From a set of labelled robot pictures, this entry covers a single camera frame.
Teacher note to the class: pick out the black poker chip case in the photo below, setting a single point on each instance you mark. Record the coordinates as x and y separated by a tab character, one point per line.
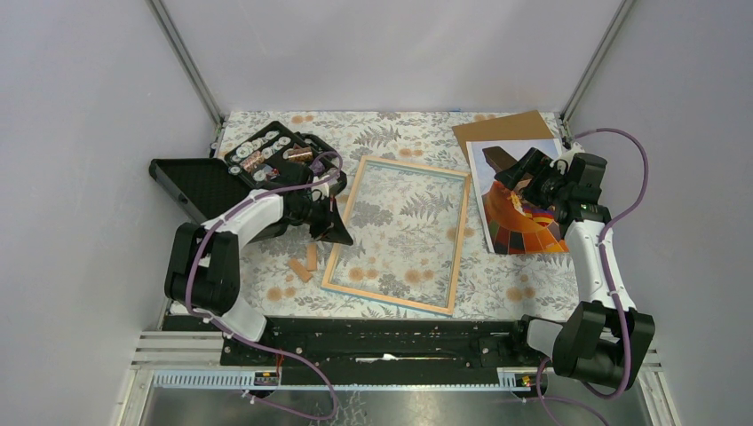
207	188

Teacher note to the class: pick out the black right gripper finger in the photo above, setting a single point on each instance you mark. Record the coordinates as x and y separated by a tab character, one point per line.
513	179
533	163

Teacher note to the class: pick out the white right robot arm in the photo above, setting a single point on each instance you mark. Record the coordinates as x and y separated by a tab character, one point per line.
605	339

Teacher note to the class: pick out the brown cardboard backing board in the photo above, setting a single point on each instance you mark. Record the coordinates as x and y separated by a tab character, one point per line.
523	126

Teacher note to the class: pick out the small wooden block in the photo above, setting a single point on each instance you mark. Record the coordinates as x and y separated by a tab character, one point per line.
311	261
301	272

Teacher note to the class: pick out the aluminium corner post right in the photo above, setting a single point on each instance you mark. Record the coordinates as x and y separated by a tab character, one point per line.
613	29

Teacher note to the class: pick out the aluminium corner post left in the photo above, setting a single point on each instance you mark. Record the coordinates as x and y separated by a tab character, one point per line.
185	59

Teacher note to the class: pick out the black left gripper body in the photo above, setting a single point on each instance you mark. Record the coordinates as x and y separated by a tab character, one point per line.
311	212

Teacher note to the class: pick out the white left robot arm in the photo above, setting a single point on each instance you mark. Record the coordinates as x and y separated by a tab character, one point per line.
204	269

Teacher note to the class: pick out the wooden picture frame blue edge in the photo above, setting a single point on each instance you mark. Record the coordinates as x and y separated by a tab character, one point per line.
407	222

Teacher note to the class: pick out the copper poker chip stack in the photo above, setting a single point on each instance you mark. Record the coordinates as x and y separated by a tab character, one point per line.
250	163

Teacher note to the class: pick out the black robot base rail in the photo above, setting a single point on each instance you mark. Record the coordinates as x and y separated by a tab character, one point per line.
386	351

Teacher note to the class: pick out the hot air balloon photo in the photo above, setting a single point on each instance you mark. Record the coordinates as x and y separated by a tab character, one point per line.
511	225

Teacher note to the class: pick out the floral patterned table mat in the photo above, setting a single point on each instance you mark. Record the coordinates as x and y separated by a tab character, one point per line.
489	287

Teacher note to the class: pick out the aluminium corner post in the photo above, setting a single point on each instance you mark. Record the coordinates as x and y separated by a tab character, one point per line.
185	59
613	29

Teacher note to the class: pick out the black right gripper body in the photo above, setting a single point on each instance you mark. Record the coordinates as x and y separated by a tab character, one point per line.
548	186

